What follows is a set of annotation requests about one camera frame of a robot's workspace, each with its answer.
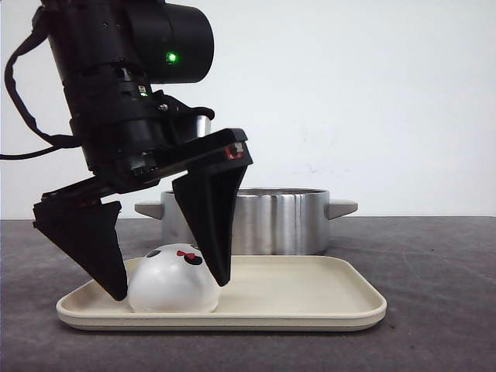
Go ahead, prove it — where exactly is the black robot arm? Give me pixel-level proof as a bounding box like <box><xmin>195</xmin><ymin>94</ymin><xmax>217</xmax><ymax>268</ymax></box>
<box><xmin>33</xmin><ymin>1</ymin><xmax>252</xmax><ymax>300</ymax></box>

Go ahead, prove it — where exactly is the wrist camera with silver lens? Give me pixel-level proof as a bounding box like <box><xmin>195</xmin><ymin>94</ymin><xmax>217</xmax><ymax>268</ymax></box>
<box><xmin>153</xmin><ymin>91</ymin><xmax>215</xmax><ymax>144</ymax></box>

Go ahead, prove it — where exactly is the black cable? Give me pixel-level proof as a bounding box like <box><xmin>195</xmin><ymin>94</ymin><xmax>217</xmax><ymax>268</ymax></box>
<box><xmin>0</xmin><ymin>7</ymin><xmax>84</xmax><ymax>160</ymax></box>

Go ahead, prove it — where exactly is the cream rectangular plastic tray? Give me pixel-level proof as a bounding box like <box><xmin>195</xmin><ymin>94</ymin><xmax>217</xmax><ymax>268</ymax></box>
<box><xmin>56</xmin><ymin>256</ymin><xmax>387</xmax><ymax>332</ymax></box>

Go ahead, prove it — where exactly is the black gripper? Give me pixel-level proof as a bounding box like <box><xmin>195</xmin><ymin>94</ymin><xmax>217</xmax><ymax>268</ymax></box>
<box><xmin>33</xmin><ymin>85</ymin><xmax>252</xmax><ymax>301</ymax></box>

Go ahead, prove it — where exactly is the stainless steel steamer pot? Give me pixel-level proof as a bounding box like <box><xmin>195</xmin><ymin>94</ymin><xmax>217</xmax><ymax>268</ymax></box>
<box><xmin>134</xmin><ymin>188</ymin><xmax>358</xmax><ymax>257</ymax></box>

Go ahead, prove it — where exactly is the panda bun with red bow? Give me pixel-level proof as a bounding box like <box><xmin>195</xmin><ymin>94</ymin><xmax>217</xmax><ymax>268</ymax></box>
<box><xmin>127</xmin><ymin>243</ymin><xmax>220</xmax><ymax>313</ymax></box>

